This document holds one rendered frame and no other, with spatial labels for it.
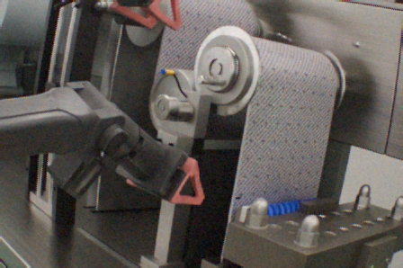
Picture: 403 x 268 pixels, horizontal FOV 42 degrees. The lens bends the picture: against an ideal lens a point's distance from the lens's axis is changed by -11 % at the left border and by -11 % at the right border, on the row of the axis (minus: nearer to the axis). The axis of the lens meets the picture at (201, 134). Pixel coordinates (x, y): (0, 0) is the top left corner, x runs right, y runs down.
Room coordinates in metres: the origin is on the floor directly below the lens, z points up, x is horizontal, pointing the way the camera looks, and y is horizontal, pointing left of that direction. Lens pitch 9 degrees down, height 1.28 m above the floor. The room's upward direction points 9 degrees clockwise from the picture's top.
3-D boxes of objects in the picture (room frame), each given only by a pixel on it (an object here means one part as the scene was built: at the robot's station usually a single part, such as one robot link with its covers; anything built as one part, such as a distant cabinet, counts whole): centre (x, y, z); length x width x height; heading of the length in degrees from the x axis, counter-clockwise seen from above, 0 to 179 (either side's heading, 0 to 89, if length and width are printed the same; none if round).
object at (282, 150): (0.99, -0.15, 1.11); 0.23 x 0.01 x 0.18; 133
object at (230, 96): (1.03, -0.11, 1.25); 0.26 x 0.12 x 0.12; 133
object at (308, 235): (0.79, -0.18, 1.05); 0.04 x 0.04 x 0.04
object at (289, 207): (0.97, -0.17, 1.03); 0.21 x 0.04 x 0.03; 133
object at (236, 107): (0.95, -0.02, 1.25); 0.15 x 0.01 x 0.15; 43
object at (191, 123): (0.95, 0.03, 1.05); 0.06 x 0.05 x 0.31; 133
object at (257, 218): (0.85, -0.10, 1.05); 0.04 x 0.04 x 0.04
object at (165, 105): (0.92, 0.06, 1.18); 0.04 x 0.02 x 0.04; 43
